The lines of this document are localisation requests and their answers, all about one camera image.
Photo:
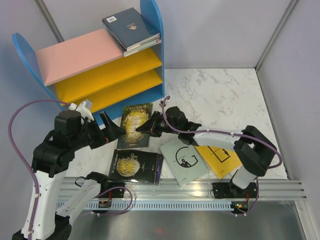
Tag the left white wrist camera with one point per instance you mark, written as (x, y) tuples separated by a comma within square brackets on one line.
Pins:
[(84, 108)]

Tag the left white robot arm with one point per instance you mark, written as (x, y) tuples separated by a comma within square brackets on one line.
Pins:
[(72, 132)]

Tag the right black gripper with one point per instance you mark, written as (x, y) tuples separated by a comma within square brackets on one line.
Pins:
[(151, 126)]

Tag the white slotted cable duct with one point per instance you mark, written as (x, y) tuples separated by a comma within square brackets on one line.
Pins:
[(164, 205)]

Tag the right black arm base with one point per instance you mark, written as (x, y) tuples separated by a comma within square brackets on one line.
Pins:
[(227, 190)]

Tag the yellow letter L book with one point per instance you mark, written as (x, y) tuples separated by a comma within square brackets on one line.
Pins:
[(221, 161)]

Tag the grey letter G book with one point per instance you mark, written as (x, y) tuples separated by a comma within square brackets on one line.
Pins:
[(185, 162)]

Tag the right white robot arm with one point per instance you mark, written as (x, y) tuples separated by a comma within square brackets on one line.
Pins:
[(253, 149)]

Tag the dark purple book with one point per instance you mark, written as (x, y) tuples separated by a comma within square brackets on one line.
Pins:
[(158, 170)]

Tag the blue pink yellow bookshelf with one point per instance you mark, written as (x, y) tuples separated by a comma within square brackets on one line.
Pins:
[(93, 67)]

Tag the black Moon and Sixpence book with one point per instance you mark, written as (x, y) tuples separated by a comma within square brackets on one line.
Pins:
[(133, 166)]

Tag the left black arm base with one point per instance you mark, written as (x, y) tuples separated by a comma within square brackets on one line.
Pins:
[(113, 189)]

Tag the navy blue hardcover book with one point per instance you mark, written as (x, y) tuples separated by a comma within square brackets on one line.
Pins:
[(130, 29)]

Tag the green Alice Wonderland book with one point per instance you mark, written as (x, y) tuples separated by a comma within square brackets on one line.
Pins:
[(133, 116)]

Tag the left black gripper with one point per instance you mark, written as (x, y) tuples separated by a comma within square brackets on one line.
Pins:
[(113, 131)]

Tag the teal ocean cover book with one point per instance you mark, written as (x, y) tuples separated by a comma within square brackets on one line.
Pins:
[(137, 49)]

